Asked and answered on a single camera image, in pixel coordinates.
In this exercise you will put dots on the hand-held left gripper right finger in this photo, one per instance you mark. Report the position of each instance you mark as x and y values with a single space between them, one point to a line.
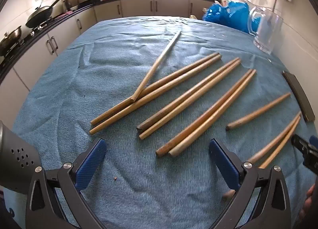
223 163

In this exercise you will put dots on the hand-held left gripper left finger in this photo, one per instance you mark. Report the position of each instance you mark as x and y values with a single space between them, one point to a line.
90 162

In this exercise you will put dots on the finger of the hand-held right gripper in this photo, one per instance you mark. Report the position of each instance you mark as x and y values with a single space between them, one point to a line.
304 148

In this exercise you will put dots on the row of wooden chopsticks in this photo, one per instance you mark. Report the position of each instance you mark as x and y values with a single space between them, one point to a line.
178 148

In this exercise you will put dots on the pale wooden chopstick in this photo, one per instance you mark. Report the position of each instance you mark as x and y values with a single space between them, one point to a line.
159 61

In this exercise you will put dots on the person's right hand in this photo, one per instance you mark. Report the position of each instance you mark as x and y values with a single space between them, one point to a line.
309 201

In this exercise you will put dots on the phone in dark case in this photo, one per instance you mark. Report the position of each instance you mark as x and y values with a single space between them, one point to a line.
299 95

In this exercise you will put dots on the grey perforated appliance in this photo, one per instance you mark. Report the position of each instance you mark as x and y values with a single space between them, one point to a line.
17 154

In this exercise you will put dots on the blue terry towel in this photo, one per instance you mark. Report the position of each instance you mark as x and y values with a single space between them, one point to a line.
99 70

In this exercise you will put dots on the clear glass mug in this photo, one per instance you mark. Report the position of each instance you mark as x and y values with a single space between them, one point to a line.
268 30

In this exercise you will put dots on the steel pot on stove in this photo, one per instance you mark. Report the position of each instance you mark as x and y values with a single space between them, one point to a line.
10 38

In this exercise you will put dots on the blue plastic bag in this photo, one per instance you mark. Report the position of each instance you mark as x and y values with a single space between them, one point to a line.
228 14

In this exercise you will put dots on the large black wok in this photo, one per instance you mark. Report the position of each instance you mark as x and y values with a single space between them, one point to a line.
39 15

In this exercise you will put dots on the black kitchen countertop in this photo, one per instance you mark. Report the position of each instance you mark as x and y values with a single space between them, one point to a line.
106 0

